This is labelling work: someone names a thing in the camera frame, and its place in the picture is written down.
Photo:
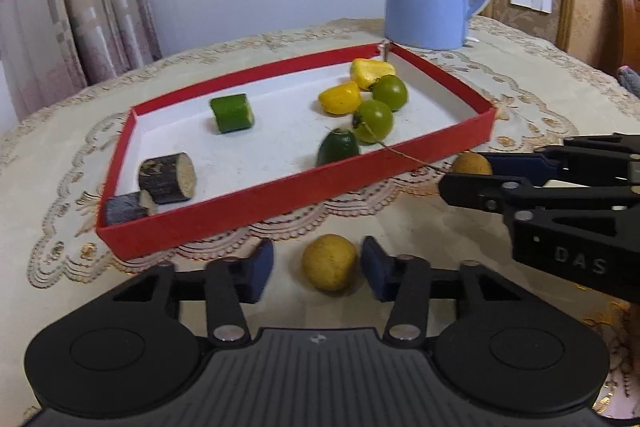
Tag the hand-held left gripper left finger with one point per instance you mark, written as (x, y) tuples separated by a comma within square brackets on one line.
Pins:
[(260, 269)]

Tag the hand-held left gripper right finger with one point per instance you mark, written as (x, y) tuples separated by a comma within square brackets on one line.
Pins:
[(372, 267)]

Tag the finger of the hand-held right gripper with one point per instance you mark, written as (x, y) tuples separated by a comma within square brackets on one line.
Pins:
[(520, 167), (470, 189)]

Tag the yellow-brown round longan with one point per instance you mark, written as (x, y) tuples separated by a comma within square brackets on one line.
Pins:
[(470, 164), (329, 262)]

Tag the green round fruit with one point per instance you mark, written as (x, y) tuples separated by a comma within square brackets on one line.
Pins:
[(391, 91), (374, 119)]

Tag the dark green cucumber end piece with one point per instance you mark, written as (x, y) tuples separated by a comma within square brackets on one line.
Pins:
[(337, 148)]

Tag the red shallow cardboard box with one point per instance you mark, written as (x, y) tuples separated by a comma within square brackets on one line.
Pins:
[(280, 147)]

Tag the yellow fruit chunk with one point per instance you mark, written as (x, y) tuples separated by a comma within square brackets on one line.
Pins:
[(370, 72), (340, 98)]

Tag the light green cucumber cylinder piece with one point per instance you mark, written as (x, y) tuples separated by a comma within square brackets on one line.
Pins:
[(230, 113)]

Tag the thin brown twig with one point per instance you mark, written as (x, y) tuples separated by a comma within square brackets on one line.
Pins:
[(410, 158)]

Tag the grey cloth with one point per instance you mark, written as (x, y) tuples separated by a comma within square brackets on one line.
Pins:
[(631, 81)]

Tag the brown wooden chair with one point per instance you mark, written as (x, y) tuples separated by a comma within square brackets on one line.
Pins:
[(627, 22)]

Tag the cream embroidered tablecloth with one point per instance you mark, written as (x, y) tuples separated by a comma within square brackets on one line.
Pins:
[(60, 147)]

